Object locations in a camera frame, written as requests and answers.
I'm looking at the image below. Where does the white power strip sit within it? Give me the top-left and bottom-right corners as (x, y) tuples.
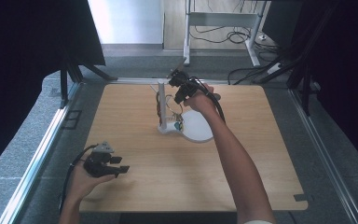
(266, 62), (283, 76)

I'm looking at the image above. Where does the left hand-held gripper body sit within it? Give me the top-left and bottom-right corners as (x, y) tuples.
(83, 140), (119, 179)

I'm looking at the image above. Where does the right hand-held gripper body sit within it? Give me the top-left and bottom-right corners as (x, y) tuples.
(166, 60), (200, 102)

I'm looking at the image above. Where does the person's right hand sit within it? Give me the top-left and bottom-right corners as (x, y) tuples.
(183, 82), (224, 119)

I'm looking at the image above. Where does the dark curtain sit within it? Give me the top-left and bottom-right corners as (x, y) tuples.
(292, 0), (358, 175)
(0, 0), (107, 182)

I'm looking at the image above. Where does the black looped floor cable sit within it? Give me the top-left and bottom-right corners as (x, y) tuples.
(188, 25), (252, 45)

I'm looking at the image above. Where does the hand-held gripper cable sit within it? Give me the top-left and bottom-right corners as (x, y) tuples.
(188, 76), (227, 123)
(58, 143), (100, 213)

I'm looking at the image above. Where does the white desk frame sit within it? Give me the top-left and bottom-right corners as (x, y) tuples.
(182, 0), (269, 68)

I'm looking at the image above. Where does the right hand-held gripper cable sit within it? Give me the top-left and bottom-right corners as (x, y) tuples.
(188, 76), (227, 123)

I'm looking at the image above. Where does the person's left hand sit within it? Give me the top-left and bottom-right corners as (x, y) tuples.
(62, 161), (117, 207)

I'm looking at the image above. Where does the key ring with coloured tags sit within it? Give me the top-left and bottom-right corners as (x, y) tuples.
(163, 93), (186, 132)

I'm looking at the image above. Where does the white key stand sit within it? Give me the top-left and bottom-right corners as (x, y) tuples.
(149, 77), (215, 144)

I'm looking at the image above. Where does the aluminium rail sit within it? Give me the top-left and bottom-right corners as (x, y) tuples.
(287, 88), (358, 224)
(0, 81), (82, 224)
(109, 77), (231, 86)

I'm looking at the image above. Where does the left hand-held gripper cable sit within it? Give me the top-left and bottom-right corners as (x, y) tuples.
(58, 143), (100, 213)

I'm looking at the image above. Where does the black rectangular bracket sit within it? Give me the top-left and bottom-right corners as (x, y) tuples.
(61, 109), (83, 131)

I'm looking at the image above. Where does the black metal stand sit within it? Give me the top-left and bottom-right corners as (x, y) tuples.
(251, 0), (339, 117)
(59, 50), (119, 110)

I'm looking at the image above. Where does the person's dark clothing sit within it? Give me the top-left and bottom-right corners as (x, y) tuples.
(119, 212), (241, 224)

